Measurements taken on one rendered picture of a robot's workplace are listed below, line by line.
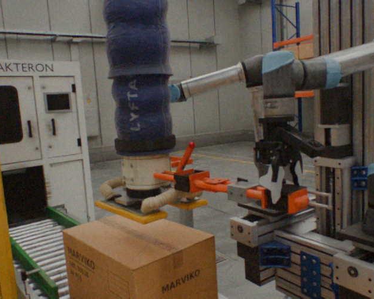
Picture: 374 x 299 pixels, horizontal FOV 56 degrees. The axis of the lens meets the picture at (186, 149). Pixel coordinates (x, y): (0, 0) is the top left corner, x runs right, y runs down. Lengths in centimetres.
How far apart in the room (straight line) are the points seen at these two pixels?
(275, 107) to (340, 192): 66
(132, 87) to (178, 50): 1068
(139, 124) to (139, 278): 53
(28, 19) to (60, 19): 80
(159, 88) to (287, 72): 52
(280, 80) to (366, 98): 64
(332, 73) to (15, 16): 969
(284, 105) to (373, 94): 63
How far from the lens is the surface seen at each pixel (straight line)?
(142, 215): 118
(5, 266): 189
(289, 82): 87
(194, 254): 144
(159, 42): 125
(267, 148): 89
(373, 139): 146
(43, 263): 254
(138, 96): 122
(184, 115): 1180
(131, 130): 122
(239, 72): 152
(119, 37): 124
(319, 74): 91
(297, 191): 89
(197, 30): 1245
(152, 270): 132
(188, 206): 127
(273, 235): 156
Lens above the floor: 149
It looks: 7 degrees down
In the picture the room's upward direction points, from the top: 4 degrees counter-clockwise
